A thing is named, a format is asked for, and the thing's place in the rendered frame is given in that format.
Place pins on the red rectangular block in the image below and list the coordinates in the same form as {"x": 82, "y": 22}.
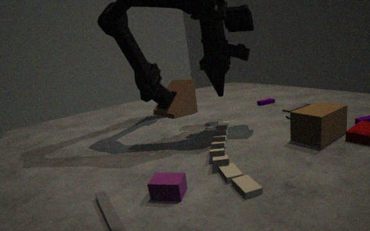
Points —
{"x": 359, "y": 133}

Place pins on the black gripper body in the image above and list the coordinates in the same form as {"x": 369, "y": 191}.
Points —
{"x": 213, "y": 58}

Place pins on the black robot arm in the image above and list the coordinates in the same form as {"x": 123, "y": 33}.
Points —
{"x": 114, "y": 22}

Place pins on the purple flat block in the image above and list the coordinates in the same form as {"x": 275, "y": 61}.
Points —
{"x": 367, "y": 118}

